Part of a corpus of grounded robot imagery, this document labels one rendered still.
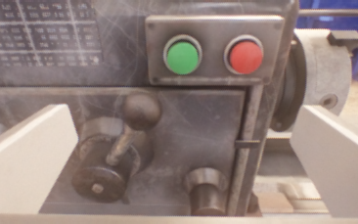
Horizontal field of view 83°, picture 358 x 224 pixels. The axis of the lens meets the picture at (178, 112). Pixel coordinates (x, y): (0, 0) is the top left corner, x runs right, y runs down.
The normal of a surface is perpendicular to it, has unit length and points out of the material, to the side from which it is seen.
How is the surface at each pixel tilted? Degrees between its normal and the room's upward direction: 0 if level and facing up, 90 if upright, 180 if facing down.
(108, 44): 90
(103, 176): 90
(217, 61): 90
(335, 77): 63
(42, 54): 90
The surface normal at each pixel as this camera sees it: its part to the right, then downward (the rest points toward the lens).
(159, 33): -0.02, 0.51
